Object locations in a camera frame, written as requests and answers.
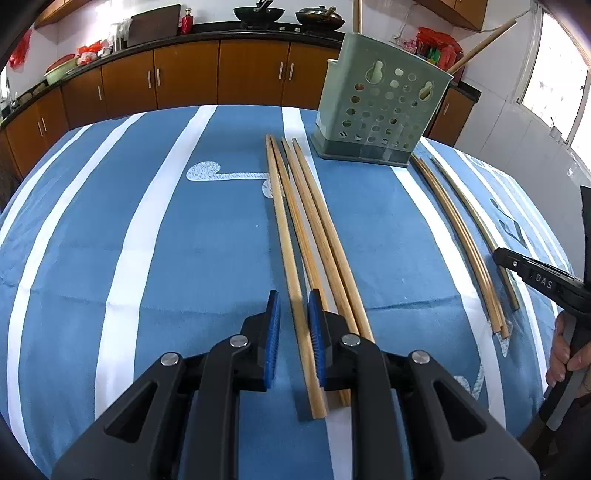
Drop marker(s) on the red white plastic bag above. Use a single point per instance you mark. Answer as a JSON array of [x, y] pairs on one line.
[[92, 51]]

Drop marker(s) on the thin olive-brown chopstick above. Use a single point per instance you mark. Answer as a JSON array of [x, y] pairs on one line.
[[475, 214]]

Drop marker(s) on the green perforated chopstick holder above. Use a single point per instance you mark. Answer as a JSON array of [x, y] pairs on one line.
[[378, 115]]

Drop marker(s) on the person's right hand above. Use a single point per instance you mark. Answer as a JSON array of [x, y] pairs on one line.
[[559, 357]]

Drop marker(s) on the wooden pole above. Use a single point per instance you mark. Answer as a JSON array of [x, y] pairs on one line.
[[485, 44], [356, 16]]

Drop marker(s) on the wok with metal lid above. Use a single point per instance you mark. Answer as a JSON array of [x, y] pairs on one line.
[[320, 17]]

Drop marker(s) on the brown wooden base cabinets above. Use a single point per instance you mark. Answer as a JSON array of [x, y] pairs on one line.
[[184, 74]]

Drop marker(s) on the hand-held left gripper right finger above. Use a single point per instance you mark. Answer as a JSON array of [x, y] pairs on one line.
[[316, 341]]

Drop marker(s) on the red bottle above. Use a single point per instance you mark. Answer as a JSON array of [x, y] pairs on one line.
[[187, 22]]

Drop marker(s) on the red plastic bag over utensils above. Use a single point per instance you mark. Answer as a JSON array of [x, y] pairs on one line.
[[436, 39]]

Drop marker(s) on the wooden chopstick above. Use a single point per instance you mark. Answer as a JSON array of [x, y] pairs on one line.
[[288, 258], [469, 240], [462, 240], [319, 230], [504, 326], [330, 230], [291, 207]]

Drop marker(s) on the bright window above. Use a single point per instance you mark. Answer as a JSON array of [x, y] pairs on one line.
[[558, 78]]

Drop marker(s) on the green basin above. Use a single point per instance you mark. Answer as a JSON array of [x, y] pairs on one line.
[[60, 71]]

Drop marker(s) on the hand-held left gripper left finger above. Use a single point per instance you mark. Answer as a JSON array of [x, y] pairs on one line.
[[273, 341]]

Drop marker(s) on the black wok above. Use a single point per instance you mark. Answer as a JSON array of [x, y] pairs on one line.
[[258, 13]]

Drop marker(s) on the red plastic bag on wall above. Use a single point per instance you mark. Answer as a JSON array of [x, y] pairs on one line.
[[21, 50]]

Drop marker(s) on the black kitchen countertop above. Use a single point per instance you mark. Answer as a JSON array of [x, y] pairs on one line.
[[221, 34]]

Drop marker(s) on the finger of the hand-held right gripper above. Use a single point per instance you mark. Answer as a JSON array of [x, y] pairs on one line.
[[538, 279]]

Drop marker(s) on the dark brown cutting board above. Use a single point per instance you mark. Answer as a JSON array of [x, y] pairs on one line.
[[154, 25]]

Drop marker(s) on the blue white striped tablecloth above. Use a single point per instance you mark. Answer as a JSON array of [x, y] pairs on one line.
[[184, 277]]

